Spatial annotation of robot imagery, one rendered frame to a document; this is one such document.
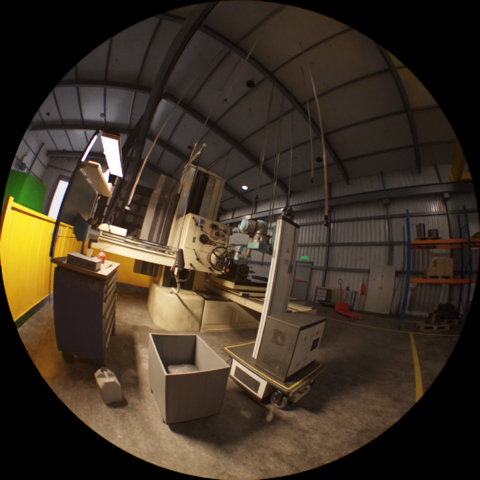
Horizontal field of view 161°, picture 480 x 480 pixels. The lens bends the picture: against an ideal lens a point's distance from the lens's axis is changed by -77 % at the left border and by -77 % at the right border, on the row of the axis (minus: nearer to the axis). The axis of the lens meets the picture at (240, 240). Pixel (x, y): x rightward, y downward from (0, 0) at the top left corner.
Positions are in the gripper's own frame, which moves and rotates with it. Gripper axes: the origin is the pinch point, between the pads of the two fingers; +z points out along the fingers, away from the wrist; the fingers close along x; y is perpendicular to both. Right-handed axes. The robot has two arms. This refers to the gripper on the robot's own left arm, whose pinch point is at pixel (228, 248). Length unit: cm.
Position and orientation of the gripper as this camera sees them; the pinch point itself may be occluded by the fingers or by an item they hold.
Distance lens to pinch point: 250.2
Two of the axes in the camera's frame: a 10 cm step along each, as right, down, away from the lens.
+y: -7.2, -4.5, -5.3
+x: -3.5, 8.9, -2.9
